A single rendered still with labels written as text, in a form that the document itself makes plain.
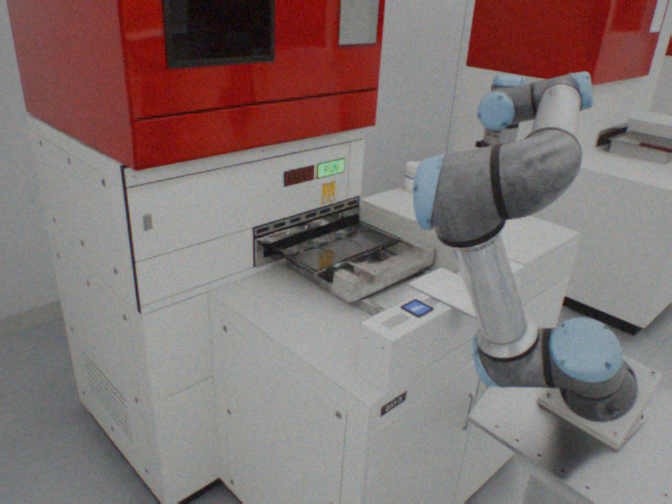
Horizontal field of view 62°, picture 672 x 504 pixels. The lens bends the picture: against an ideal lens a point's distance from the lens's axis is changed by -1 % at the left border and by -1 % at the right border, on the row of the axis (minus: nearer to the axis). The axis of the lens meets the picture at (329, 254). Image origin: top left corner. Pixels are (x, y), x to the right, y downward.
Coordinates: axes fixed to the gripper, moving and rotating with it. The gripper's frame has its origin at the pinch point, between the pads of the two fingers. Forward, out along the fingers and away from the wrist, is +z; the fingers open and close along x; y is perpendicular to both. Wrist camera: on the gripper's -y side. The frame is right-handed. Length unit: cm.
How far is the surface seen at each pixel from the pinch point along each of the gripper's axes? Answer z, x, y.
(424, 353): 23.7, 27.5, -4.0
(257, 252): 21, 29, 57
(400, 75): 7, -212, 207
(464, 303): 14.3, 15.6, -5.1
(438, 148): 71, -272, 207
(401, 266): 22.7, -0.7, 26.7
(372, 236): 20.8, -6.6, 44.0
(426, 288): 14.3, 16.9, 5.1
